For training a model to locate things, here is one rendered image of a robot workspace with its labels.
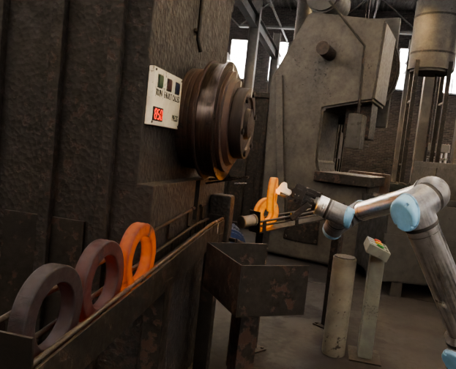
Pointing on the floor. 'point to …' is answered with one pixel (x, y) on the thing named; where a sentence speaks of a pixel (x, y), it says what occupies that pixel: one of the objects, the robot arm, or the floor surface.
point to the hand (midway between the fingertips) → (273, 189)
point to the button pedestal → (369, 306)
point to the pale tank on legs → (430, 68)
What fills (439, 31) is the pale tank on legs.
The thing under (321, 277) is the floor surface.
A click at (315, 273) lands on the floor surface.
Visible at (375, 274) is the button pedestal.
